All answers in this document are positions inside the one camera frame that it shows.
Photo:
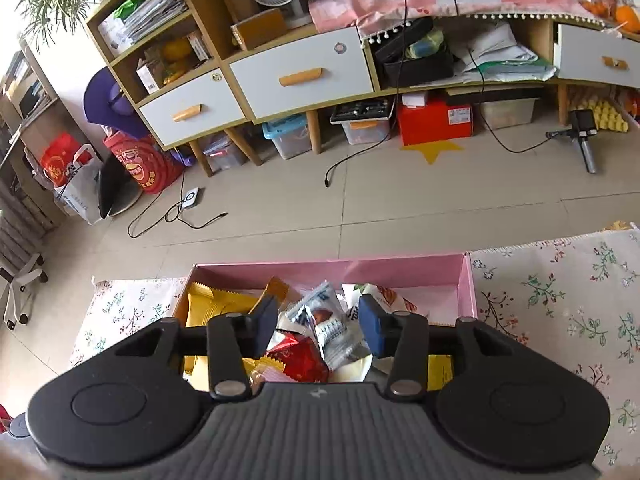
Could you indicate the black storage box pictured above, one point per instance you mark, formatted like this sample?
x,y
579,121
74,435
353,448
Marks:
x,y
415,54

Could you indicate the white charger puck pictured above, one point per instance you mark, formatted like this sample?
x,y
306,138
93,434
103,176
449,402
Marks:
x,y
190,198

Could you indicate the yellow chip bag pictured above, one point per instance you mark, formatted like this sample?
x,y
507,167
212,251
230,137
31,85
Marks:
x,y
439,371

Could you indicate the purple hat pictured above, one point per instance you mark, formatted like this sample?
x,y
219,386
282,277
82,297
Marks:
x,y
106,105

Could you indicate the red white snack packet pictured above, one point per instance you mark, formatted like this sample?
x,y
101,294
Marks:
x,y
299,356

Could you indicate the pink cardboard box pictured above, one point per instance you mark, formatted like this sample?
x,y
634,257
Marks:
x,y
453,271

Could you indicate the yellow egg tray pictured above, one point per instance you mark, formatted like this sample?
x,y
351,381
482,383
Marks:
x,y
608,118

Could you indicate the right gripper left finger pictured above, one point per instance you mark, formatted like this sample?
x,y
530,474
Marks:
x,y
231,338

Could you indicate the yellow wafer snack pack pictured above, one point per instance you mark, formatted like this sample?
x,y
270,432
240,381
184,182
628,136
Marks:
x,y
205,302

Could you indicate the red lantern gift bag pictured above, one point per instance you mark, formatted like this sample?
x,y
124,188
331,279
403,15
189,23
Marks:
x,y
151,167

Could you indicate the white office chair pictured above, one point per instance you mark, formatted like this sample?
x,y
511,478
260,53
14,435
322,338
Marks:
x,y
18,289

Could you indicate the floral white rug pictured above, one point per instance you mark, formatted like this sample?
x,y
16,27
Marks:
x,y
575,300

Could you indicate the blue lid storage bin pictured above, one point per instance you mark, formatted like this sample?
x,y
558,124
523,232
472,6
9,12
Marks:
x,y
289,135

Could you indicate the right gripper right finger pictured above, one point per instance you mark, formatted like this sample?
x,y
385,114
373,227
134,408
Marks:
x,y
402,336

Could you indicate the clear storage bin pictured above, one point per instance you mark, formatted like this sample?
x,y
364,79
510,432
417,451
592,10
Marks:
x,y
507,113

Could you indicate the pink floral cloth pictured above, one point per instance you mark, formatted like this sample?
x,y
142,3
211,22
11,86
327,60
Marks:
x,y
372,17

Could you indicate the red shoe box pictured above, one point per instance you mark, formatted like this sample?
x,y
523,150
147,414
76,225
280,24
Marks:
x,y
434,122

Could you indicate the red shopping bag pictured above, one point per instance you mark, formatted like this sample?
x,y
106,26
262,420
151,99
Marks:
x,y
62,156

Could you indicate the white pecan snack bag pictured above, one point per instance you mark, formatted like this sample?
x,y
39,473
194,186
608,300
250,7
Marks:
x,y
387,298

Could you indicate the wooden tv cabinet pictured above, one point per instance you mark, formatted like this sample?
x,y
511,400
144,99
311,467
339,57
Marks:
x,y
304,70

